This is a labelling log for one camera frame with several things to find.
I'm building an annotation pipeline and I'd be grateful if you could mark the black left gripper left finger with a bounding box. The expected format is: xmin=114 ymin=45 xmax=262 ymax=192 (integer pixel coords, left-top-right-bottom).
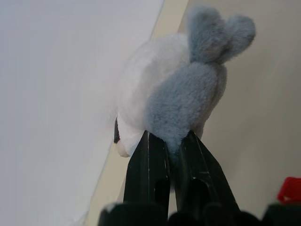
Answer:
xmin=123 ymin=130 xmax=172 ymax=210

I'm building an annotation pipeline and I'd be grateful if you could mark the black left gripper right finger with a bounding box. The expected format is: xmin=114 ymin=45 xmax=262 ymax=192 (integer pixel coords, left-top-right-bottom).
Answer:
xmin=175 ymin=131 xmax=241 ymax=213

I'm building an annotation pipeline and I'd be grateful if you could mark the grey and white plush toy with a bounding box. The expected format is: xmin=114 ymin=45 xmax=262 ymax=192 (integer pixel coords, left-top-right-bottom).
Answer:
xmin=113 ymin=4 xmax=257 ymax=165

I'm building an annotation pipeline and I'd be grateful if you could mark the red object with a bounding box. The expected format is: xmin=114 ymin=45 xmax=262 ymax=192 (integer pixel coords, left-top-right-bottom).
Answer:
xmin=277 ymin=176 xmax=301 ymax=203

